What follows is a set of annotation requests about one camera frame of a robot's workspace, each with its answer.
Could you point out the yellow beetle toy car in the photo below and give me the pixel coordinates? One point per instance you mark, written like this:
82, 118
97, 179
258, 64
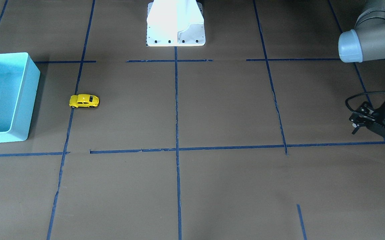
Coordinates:
84, 100

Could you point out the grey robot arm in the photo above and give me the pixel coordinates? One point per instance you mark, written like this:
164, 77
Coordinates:
366, 42

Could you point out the turquoise plastic bin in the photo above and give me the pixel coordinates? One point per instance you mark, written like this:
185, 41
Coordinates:
19, 78

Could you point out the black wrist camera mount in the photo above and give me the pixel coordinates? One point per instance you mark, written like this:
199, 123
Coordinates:
363, 116

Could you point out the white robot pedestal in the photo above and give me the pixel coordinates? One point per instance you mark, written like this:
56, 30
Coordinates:
174, 23

